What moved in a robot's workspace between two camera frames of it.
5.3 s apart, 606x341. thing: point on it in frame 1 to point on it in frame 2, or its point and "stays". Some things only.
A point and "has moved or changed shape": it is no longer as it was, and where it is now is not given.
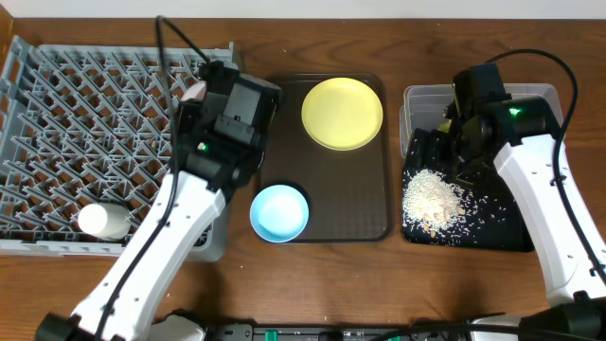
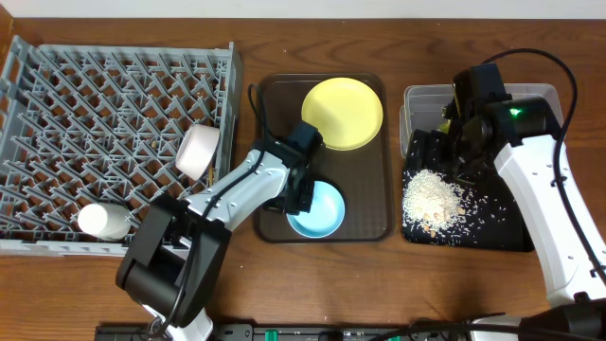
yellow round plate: x=342 y=114 stays
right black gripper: x=478 y=175 stays
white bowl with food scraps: x=195 y=92 has moved or changed shape
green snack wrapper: x=445 y=127 stays
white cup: x=109 y=221 stays
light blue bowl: x=279 y=213 to x=326 y=214
